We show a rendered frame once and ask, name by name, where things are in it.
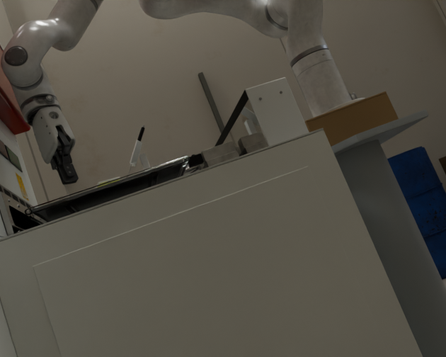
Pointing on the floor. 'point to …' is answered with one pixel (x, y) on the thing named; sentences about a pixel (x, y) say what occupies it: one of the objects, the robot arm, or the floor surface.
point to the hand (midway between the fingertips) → (67, 174)
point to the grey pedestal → (400, 239)
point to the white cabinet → (209, 270)
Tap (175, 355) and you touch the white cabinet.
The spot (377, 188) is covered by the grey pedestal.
